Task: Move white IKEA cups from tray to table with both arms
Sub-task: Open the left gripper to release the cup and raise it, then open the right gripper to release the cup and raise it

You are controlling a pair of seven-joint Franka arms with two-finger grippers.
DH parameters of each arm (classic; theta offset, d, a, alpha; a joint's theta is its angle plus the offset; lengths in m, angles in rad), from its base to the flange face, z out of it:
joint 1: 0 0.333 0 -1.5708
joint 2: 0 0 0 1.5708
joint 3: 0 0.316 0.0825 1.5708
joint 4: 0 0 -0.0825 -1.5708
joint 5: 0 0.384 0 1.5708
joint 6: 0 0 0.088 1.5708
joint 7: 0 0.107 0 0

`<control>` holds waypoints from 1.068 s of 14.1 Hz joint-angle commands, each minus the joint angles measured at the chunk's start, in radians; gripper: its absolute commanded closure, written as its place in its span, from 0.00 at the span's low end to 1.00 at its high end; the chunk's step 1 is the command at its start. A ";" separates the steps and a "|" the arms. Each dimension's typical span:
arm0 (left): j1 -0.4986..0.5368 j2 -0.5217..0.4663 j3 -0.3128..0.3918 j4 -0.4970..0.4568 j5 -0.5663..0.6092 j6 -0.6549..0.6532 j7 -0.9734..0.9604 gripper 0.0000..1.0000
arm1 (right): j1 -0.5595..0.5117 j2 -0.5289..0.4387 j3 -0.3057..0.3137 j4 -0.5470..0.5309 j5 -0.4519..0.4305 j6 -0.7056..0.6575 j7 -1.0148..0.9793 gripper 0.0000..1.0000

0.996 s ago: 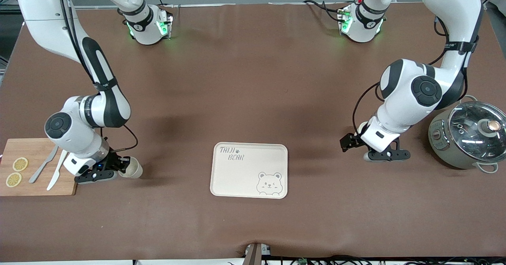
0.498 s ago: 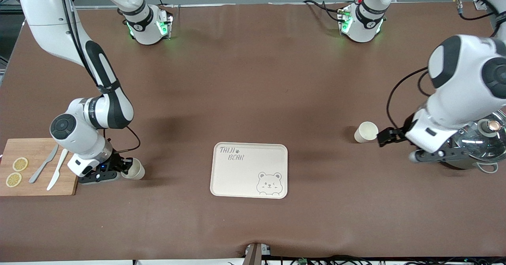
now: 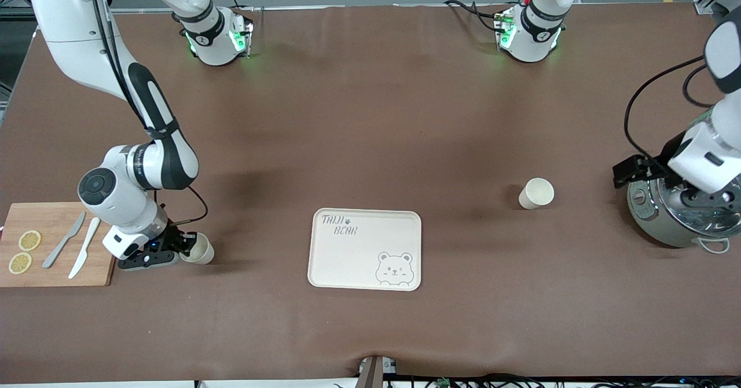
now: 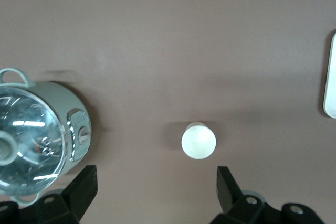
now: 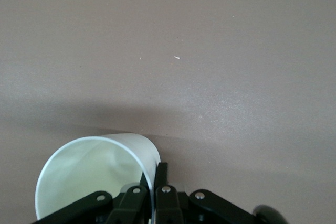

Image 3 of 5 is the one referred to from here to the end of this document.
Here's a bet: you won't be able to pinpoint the cream paper cup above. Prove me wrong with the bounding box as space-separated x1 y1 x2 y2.
179 233 215 265
518 178 555 210

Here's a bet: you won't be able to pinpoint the white plastic knife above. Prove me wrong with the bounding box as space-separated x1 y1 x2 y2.
68 217 101 280

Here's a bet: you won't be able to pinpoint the glass pot lid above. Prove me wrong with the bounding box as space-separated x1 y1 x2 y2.
660 180 741 238

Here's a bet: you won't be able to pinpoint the grey pot with glass lid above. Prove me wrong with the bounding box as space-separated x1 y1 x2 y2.
627 171 741 254

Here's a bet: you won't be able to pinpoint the grey plastic knife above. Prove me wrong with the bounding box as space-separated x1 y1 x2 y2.
42 211 87 269

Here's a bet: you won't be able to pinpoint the bamboo cutting board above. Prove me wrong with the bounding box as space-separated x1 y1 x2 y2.
0 202 128 288

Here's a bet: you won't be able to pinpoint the cream tray with bear print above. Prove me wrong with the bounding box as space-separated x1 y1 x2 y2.
307 208 422 292

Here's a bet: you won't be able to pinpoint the brown table mat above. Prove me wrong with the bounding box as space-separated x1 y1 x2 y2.
0 3 741 384

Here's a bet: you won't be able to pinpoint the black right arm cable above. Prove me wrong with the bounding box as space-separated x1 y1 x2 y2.
87 0 209 224

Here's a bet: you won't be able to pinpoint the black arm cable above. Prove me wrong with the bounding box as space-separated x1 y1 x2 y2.
87 0 209 224
623 55 721 157

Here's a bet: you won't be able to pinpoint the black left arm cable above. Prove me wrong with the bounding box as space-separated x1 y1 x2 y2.
623 55 721 157

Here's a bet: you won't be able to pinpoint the metal camera stand bracket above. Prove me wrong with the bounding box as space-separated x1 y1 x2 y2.
356 355 399 388

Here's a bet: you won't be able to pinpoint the black cables at arm base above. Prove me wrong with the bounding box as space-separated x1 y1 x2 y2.
443 0 501 34

